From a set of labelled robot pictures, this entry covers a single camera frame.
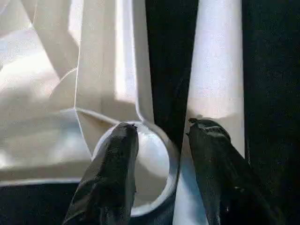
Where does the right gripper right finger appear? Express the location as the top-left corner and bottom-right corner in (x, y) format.
(186, 118), (289, 225)

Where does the white plastic table leg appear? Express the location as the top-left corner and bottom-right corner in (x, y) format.
(172, 0), (246, 225)

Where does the white plastic table top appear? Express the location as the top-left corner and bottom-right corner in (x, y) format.
(0, 0), (181, 218)

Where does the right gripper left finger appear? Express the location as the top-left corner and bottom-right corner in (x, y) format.
(62, 121), (139, 225)

